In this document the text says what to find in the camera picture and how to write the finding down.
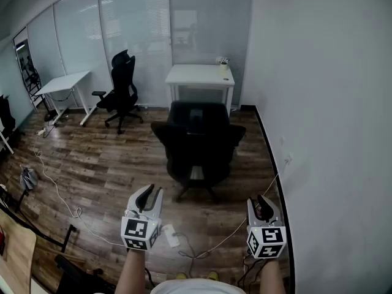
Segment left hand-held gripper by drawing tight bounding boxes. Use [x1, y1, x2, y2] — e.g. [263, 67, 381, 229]
[121, 183, 163, 251]

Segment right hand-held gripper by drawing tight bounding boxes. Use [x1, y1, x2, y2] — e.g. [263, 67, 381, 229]
[246, 194, 287, 260]

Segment black mesh office chair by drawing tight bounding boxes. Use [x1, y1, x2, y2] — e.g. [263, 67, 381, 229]
[150, 100, 247, 203]

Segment person's left forearm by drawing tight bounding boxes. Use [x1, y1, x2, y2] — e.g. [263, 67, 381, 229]
[115, 248, 147, 294]

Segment person's right forearm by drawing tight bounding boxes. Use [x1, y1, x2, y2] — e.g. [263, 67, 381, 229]
[258, 257, 287, 294]

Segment black headrest office chair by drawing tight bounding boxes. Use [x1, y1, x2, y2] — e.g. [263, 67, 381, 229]
[91, 49, 144, 135]

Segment black metal stand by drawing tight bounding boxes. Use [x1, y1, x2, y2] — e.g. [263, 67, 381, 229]
[0, 188, 77, 254]

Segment grey folded umbrella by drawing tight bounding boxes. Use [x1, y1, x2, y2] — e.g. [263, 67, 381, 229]
[20, 167, 39, 191]

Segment wooden table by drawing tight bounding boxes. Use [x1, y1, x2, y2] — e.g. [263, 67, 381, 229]
[0, 208, 37, 294]

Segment white square desk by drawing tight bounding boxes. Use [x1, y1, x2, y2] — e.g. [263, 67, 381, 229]
[164, 64, 236, 118]

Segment white height-adjustable desk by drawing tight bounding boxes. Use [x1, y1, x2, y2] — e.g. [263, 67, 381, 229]
[34, 70, 99, 127]

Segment black chairs behind glass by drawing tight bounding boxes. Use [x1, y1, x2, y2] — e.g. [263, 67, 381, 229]
[18, 55, 42, 104]

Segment thin beige cable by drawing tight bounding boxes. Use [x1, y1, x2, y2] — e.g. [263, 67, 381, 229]
[195, 160, 290, 259]

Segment black cable bundle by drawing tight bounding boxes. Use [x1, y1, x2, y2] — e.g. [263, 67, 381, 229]
[238, 254, 270, 290]

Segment thick black cable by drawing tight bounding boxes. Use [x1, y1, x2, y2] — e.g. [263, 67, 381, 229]
[143, 266, 156, 287]

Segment long white cable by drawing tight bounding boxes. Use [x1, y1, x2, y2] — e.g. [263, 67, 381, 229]
[32, 133, 129, 247]

